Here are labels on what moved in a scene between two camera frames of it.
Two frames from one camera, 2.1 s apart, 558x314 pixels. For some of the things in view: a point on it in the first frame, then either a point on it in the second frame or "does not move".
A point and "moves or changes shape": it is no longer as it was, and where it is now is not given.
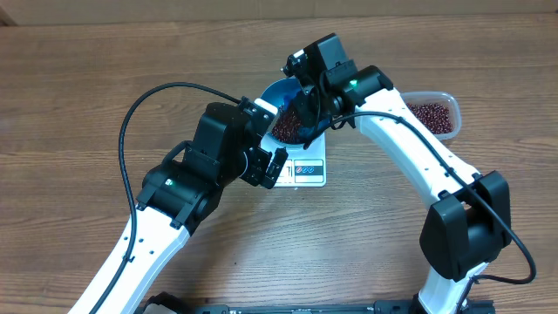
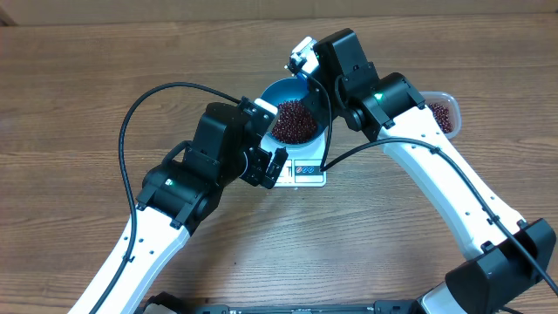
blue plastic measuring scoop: [309, 133] moves or changes shape
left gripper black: [261, 159] does not move
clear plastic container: [439, 111] does not move
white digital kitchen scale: [303, 167] does not move
